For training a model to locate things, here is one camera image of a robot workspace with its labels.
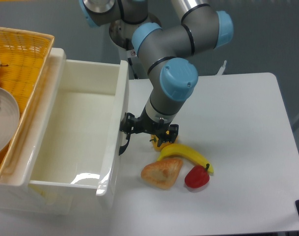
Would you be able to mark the yellow woven basket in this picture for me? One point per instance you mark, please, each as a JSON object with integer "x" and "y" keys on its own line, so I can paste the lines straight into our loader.
{"x": 25, "y": 54}

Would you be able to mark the yellow banana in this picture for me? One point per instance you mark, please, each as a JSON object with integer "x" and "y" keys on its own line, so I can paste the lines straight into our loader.
{"x": 184, "y": 151}

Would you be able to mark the white drawer cabinet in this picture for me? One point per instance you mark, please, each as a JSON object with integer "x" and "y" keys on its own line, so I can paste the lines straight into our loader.
{"x": 17, "y": 192}

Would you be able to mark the triangular pastry bread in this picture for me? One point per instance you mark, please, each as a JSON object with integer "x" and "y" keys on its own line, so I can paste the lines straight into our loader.
{"x": 162, "y": 174}

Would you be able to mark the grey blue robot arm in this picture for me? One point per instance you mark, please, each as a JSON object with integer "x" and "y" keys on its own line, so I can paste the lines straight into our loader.
{"x": 162, "y": 53}

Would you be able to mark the yellow bell pepper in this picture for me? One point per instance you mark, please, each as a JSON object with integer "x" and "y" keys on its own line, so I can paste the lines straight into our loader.
{"x": 154, "y": 141}

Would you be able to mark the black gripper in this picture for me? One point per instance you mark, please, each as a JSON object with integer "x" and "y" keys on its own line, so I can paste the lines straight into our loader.
{"x": 165, "y": 132}

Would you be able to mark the grey round plate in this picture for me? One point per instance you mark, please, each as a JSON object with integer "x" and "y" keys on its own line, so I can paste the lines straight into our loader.
{"x": 9, "y": 117}

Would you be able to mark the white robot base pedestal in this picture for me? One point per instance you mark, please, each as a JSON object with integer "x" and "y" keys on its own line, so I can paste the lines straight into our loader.
{"x": 121, "y": 33}

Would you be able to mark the red bell pepper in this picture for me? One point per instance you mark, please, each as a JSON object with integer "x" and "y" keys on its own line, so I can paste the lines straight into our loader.
{"x": 197, "y": 177}

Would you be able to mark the black top drawer handle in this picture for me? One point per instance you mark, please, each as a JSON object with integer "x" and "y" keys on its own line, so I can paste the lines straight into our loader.
{"x": 125, "y": 144}

